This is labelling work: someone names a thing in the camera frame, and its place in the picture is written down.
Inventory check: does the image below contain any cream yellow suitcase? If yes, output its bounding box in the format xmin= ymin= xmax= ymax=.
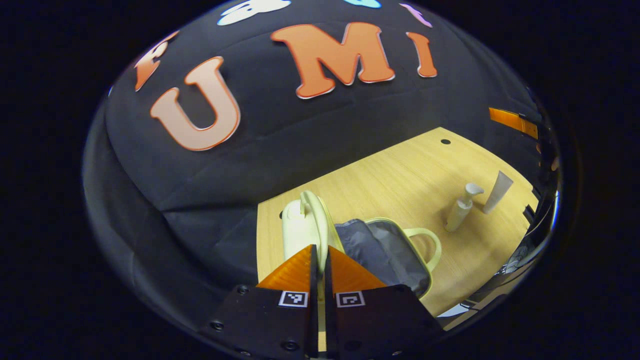
xmin=280 ymin=190 xmax=443 ymax=300

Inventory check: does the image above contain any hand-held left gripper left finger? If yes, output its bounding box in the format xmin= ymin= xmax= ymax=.
xmin=200 ymin=244 xmax=319 ymax=360

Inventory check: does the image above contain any white squeeze tube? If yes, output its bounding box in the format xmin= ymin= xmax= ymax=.
xmin=482 ymin=170 xmax=515 ymax=215

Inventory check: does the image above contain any white pump bottle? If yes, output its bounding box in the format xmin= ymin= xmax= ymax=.
xmin=444 ymin=183 xmax=485 ymax=233

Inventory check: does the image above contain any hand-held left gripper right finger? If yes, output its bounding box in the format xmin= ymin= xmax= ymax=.
xmin=324 ymin=246 xmax=444 ymax=360

